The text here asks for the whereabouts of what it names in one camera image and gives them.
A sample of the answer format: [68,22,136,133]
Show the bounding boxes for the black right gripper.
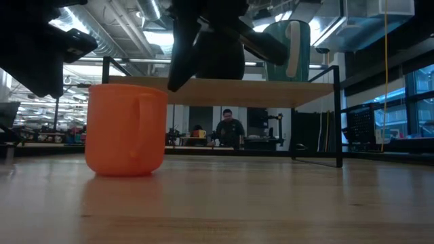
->
[167,0,290,93]

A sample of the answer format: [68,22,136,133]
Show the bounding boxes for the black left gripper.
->
[0,0,100,99]

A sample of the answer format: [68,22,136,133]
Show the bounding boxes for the black mug with blue inside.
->
[195,32,246,81]

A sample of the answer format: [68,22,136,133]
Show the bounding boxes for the teal mug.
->
[263,19,311,83]

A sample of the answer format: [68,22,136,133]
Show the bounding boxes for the orange plastic cup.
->
[84,83,170,178]

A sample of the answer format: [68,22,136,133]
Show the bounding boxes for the black monitor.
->
[246,107,269,129]

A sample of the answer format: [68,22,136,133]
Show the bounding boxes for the person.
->
[215,108,246,150]

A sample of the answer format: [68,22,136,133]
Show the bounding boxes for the black desk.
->
[243,136,286,152]

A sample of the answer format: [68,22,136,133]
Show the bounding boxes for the black partition panel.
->
[290,110,340,153]

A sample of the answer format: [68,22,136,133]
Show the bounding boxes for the black perforated panel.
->
[344,107,376,146]

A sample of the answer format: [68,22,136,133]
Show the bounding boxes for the silver ventilation duct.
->
[66,5,155,58]

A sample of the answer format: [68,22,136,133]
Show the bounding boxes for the wooden shelf with black frame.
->
[101,56,343,169]

